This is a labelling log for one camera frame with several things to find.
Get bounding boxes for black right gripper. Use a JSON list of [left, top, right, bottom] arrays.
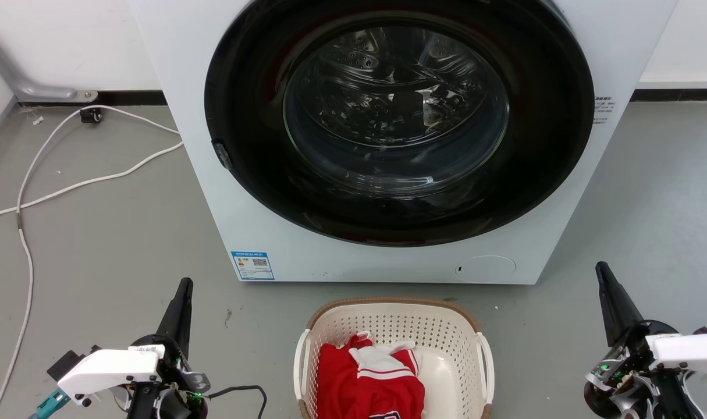
[[583, 261, 692, 419]]

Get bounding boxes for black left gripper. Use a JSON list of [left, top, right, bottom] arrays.
[[110, 278, 211, 419]]

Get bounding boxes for white perforated laundry basket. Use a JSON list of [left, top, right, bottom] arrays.
[[293, 298, 495, 419]]

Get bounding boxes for blue energy label sticker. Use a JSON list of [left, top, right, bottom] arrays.
[[231, 251, 275, 281]]

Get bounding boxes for round white filter cover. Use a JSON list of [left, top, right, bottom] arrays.
[[454, 255, 517, 285]]

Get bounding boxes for round black washer door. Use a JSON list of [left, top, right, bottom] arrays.
[[204, 0, 595, 247]]

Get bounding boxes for grey door latch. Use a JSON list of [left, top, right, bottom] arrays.
[[212, 139, 233, 172]]

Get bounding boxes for red and white garment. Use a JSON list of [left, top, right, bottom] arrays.
[[317, 332, 427, 419]]

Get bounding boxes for small text sticker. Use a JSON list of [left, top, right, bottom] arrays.
[[593, 96, 616, 125]]

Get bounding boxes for black baseboard strip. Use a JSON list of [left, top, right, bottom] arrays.
[[18, 90, 168, 107], [630, 88, 707, 103]]

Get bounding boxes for white front-load washing machine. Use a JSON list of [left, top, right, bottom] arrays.
[[128, 0, 678, 286]]

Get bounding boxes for thin black left gripper cable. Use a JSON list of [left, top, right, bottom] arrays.
[[204, 385, 268, 419]]

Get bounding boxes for thin white cable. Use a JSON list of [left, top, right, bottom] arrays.
[[0, 105, 181, 419]]

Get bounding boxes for grey wall pipe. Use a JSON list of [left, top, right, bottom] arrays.
[[0, 20, 98, 104]]

